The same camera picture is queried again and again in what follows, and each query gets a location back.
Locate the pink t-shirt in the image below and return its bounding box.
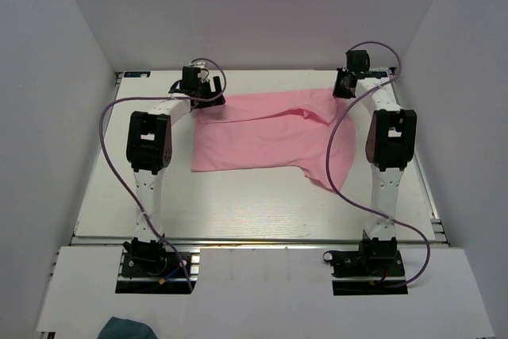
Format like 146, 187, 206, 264
191, 88, 356, 190

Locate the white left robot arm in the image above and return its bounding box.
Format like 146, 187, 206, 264
126, 58, 226, 242

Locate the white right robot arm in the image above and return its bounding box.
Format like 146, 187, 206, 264
333, 48, 417, 241

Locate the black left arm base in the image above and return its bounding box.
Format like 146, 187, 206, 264
115, 238, 198, 295

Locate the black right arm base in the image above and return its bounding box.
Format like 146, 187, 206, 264
322, 237, 408, 296

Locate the left blue logo sticker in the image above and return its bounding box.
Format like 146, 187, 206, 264
123, 71, 151, 78

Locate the dark teal cloth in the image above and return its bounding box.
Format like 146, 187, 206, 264
97, 317, 158, 339

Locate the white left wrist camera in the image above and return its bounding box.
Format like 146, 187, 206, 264
190, 60, 210, 82

